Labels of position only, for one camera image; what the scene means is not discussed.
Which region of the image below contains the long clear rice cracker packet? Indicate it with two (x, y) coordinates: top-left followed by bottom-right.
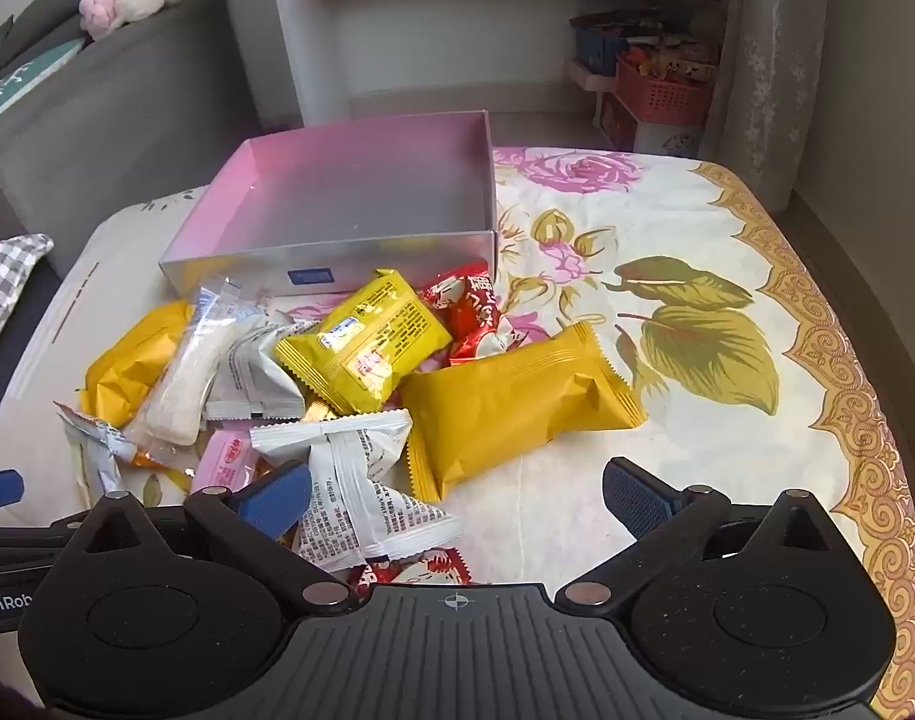
(122, 276), (272, 446)

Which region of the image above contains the blue storage box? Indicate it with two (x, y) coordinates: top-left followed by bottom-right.
(572, 17), (628, 74)

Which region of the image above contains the large red basket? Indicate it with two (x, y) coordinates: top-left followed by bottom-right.
(614, 56), (716, 128)

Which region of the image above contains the small white printed packet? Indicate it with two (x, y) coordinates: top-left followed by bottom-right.
(54, 400), (197, 512)

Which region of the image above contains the teal patterned pillow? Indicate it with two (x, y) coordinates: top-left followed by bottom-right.
(0, 36), (85, 137)

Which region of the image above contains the bright yellow labelled packet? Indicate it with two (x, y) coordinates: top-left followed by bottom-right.
(275, 268), (455, 416)

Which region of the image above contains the red snack packet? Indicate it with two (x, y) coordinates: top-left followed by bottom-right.
(418, 261), (535, 368)
(347, 544), (475, 587)

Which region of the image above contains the pink cardboard box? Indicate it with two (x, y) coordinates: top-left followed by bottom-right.
(158, 110), (499, 297)

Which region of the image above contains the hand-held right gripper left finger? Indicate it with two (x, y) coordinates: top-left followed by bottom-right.
(52, 460), (361, 614)

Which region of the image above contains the white low rack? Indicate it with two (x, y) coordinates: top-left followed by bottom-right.
(564, 58), (707, 160)

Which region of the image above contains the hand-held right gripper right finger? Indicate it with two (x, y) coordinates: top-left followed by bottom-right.
(557, 455), (872, 617)

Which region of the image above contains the grey sofa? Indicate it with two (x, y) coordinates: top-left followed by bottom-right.
(0, 0), (262, 301)

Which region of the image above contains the white snack packet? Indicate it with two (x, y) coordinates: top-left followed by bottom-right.
(249, 409), (463, 572)
(204, 310), (321, 422)

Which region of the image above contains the floral tablecloth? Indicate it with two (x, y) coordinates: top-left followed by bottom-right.
(11, 144), (915, 720)

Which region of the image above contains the pink cracker packet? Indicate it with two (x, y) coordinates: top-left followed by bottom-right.
(192, 427), (280, 494)

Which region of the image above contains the white shelf unit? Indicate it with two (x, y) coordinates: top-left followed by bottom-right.
(264, 0), (730, 126)

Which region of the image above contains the pink white plush toy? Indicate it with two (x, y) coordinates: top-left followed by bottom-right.
(78, 0), (183, 41)

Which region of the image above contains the light patterned curtain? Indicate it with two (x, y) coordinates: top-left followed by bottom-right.
(699, 0), (835, 212)

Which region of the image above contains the grey checkered pillow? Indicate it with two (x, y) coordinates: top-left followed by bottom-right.
(0, 232), (56, 377)

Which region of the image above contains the large yellow snack packet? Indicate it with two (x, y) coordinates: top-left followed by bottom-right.
(77, 300), (197, 430)
(399, 321), (647, 503)

